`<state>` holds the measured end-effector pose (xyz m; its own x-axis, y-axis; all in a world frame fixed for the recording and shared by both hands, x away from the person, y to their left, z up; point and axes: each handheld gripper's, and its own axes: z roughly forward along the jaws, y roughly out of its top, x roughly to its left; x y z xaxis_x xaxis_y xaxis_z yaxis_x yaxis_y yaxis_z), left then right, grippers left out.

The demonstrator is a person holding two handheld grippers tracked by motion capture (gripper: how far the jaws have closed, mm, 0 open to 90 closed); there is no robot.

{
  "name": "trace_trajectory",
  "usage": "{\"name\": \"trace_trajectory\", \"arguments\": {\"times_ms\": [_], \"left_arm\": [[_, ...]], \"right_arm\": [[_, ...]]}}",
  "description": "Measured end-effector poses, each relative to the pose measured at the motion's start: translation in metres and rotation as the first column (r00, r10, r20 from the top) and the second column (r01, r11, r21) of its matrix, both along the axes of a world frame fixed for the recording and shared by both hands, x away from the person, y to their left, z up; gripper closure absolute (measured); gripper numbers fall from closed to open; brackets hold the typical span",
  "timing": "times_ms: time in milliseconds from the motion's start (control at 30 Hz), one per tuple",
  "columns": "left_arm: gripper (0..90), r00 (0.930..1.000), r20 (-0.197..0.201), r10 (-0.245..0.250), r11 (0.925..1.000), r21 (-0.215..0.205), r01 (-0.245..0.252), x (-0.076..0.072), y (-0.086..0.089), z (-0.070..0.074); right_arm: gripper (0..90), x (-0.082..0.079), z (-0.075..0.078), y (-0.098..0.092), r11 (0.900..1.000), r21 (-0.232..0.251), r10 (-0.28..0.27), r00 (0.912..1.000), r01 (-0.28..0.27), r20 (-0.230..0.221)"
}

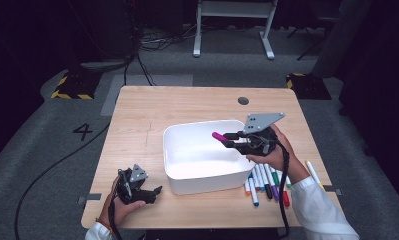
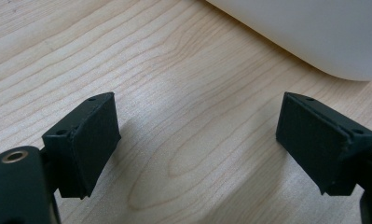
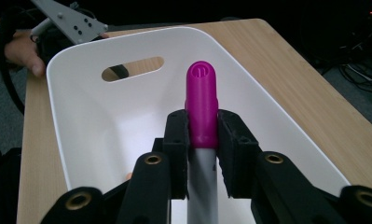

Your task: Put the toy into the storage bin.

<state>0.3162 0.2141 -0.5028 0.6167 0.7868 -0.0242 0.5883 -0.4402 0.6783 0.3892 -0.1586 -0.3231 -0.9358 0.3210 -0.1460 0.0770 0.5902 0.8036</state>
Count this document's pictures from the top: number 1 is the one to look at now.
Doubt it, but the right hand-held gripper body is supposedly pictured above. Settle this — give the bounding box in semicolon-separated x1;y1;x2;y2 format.
237;112;286;157

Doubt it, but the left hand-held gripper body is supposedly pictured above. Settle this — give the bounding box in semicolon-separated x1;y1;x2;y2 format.
115;163;152;206

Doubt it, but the magenta marker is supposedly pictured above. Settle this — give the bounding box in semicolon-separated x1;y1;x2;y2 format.
211;131;231;143

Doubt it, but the white plastic bin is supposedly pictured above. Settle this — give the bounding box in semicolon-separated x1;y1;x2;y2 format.
162;119;257;196

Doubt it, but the light blue marker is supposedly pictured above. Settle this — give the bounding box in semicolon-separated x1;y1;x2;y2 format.
256;164;267;192

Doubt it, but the brown marker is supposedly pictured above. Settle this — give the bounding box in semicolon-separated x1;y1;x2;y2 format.
251;168;261;192

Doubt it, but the black marker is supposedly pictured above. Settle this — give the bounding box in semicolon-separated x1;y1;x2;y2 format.
262;163;274;200

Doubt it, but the purple marker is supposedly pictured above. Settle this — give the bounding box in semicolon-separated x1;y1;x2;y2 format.
267;165;281;202

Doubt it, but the yellow marker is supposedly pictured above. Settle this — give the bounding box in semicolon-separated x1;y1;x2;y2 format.
305;160;325;190

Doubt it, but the person's left hand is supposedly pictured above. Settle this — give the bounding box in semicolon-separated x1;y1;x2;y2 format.
97;175;147;228

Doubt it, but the person's right hand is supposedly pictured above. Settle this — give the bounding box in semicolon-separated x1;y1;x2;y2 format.
245;124;299;175

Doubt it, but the grey tape piece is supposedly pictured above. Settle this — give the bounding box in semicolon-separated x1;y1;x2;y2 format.
323;184;343;196
77;193;102;205

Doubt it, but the dark blue marker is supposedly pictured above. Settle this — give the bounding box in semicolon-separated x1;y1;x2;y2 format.
247;173;260;208

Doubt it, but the yellow black striped floor mat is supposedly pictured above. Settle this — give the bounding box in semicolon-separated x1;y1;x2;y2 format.
285;73;333;101
50;71;103;100

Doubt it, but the grey round stand base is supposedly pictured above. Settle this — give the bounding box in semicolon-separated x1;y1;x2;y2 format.
80;59;128;73

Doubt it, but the grey curtain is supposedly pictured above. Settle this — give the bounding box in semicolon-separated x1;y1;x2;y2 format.
311;0;375;79

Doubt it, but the left hand-held gripper black cable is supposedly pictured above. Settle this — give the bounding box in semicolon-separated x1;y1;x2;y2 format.
107;196;124;240

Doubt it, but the hand-held gripper black cable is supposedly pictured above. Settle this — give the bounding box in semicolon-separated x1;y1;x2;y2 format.
107;196;124;240
275;141;292;238

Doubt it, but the orange bracelet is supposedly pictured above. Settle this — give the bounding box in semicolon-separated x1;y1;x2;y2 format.
95;217;115;234

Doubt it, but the right hand-held gripper black cable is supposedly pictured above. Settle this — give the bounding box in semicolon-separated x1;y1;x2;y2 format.
275;141;292;238

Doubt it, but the long black floor cable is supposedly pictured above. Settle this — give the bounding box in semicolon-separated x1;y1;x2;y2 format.
14;121;112;240

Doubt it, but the white desk frame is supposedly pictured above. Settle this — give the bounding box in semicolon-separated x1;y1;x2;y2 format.
192;0;279;61

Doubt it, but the bundle of floor cables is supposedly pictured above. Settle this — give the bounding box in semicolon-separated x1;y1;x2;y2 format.
138;28;201;51

